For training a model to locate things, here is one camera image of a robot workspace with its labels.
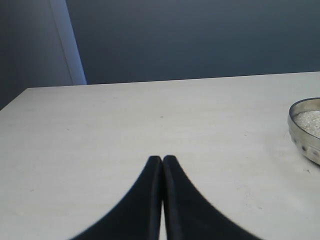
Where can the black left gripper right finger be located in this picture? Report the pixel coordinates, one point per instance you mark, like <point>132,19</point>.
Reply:
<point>188,215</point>

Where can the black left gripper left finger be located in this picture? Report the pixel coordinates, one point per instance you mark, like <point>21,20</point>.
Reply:
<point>137,216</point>

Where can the silver metal bowl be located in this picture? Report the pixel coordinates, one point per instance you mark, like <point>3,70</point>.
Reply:
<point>304,127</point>

